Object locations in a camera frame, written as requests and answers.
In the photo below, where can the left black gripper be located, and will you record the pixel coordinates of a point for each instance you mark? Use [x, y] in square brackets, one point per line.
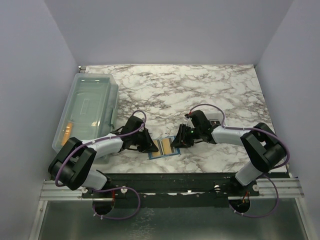
[149, 145]

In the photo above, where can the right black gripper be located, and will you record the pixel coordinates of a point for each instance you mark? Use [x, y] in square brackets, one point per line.
[181, 140]

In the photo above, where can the gold credit card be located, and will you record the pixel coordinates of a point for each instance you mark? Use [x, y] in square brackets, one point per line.
[159, 153]
[166, 145]

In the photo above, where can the teal leather card holder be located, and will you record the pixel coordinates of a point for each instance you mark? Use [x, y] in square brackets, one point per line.
[177, 150]

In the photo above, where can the clear acrylic card box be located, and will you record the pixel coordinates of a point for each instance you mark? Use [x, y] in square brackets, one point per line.
[215, 122]

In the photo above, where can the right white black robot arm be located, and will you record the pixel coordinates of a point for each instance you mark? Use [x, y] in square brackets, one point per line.
[262, 146]

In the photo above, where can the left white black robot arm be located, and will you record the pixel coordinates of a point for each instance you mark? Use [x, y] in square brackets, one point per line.
[72, 165]

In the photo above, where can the clear plastic storage bin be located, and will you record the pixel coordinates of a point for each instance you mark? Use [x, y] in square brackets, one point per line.
[92, 107]

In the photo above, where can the orange tool in bin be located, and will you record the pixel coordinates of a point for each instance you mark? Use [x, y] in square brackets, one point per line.
[67, 133]

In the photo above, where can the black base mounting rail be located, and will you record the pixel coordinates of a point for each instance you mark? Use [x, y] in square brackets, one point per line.
[128, 186]

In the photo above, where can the aluminium extrusion rail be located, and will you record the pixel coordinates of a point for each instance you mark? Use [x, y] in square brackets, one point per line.
[262, 188]

